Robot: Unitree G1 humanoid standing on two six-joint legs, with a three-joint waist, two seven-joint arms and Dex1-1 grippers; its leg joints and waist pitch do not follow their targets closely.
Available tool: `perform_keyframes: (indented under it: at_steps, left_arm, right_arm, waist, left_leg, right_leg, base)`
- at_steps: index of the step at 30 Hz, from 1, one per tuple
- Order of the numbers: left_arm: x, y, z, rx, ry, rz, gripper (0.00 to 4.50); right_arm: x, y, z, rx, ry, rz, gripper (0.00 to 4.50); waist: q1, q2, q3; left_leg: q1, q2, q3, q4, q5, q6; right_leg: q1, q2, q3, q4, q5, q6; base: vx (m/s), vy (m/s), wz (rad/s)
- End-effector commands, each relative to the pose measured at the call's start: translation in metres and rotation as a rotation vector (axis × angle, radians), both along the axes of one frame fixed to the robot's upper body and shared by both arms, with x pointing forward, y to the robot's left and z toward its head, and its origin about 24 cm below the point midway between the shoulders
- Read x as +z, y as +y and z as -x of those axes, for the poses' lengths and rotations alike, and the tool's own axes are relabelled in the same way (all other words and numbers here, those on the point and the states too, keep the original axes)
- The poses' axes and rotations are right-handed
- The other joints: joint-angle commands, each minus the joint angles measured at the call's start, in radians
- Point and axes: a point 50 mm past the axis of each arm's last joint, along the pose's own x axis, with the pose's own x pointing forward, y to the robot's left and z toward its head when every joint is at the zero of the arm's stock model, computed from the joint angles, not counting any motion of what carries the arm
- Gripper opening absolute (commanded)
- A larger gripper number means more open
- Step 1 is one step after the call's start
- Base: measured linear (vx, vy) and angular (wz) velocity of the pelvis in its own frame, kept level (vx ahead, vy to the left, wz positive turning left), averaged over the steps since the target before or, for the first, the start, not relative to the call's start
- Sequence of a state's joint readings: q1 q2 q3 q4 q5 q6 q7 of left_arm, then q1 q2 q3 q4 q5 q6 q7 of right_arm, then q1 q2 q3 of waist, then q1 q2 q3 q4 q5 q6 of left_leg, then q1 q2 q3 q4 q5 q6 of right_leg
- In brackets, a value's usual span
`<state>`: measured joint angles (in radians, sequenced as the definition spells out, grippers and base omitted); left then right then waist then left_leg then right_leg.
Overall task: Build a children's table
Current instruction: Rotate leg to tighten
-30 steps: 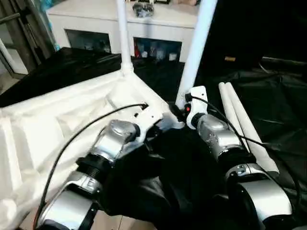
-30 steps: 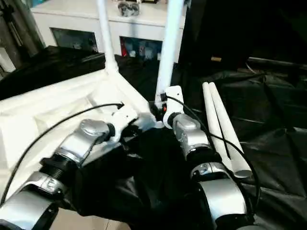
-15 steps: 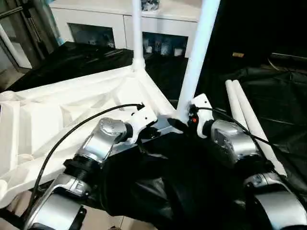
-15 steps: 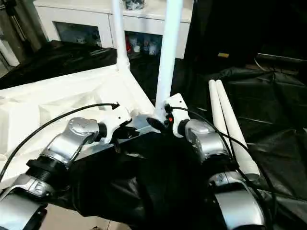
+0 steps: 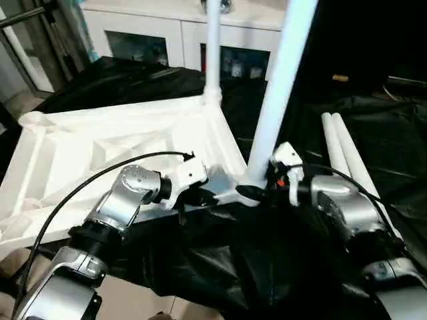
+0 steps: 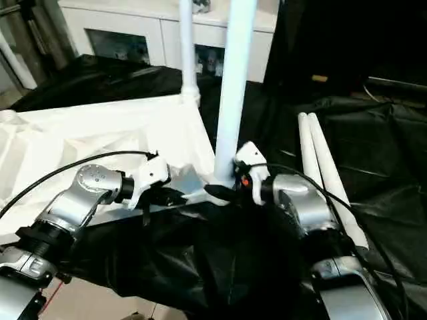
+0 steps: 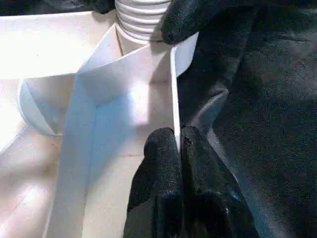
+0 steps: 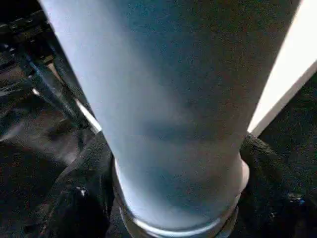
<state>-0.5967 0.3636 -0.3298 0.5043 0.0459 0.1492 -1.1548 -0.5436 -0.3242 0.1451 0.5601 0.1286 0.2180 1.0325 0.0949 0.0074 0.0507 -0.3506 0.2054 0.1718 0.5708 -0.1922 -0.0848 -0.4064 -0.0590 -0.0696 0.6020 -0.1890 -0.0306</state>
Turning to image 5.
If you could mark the white plastic table leg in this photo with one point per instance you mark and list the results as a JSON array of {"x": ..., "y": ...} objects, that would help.
[
  {"x": 333, "y": 143},
  {"x": 353, "y": 156},
  {"x": 283, "y": 83},
  {"x": 213, "y": 50}
]

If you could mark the white plastic table top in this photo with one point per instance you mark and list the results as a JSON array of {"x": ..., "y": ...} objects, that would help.
[{"x": 100, "y": 143}]

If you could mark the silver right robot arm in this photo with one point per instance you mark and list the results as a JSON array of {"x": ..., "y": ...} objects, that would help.
[{"x": 350, "y": 210}]

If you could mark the black work mat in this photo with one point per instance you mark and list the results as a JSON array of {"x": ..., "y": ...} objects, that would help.
[{"x": 383, "y": 150}]

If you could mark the small tan label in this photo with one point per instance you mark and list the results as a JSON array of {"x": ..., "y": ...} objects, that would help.
[{"x": 340, "y": 78}]

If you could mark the black backdrop cloth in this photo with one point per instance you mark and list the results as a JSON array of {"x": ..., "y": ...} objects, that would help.
[{"x": 367, "y": 40}]

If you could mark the white glass-door sideboard cabinet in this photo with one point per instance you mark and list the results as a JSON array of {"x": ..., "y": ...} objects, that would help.
[{"x": 150, "y": 26}]

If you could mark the grey crumpled bag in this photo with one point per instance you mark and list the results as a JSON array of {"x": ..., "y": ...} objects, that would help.
[{"x": 227, "y": 5}]

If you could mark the grey metal rack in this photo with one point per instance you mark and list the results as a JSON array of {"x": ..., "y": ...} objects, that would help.
[{"x": 33, "y": 43}]

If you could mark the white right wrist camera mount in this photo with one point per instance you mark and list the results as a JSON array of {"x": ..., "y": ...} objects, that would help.
[{"x": 288, "y": 156}]

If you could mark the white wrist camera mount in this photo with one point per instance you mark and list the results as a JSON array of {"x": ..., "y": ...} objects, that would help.
[
  {"x": 288, "y": 156},
  {"x": 187, "y": 173}
]

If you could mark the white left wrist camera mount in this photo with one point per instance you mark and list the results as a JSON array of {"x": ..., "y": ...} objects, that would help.
[{"x": 187, "y": 173}]

